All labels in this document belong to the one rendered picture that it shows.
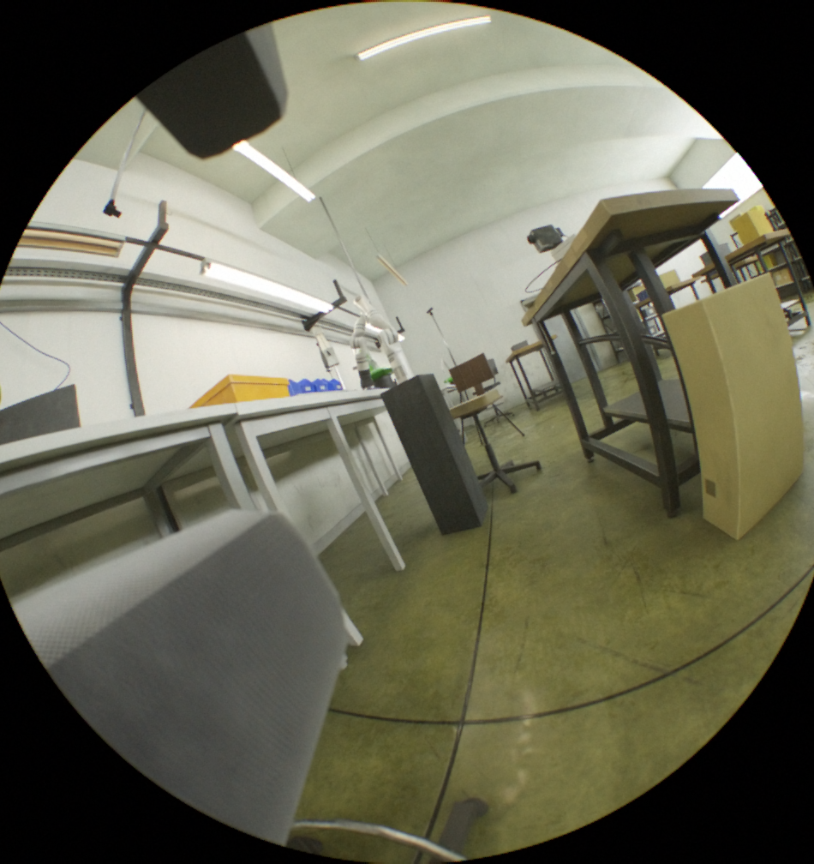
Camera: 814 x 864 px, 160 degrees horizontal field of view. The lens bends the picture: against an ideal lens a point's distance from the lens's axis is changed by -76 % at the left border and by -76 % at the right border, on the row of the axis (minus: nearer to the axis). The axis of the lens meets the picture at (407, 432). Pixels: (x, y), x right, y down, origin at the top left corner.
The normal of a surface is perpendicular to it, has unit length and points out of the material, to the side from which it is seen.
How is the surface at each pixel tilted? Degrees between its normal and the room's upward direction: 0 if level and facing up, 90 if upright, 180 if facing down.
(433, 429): 90
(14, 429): 90
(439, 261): 90
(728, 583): 0
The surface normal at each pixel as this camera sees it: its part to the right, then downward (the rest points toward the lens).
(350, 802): -0.40, -0.92
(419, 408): -0.40, 0.21
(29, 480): 0.87, -0.37
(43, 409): 0.74, -0.29
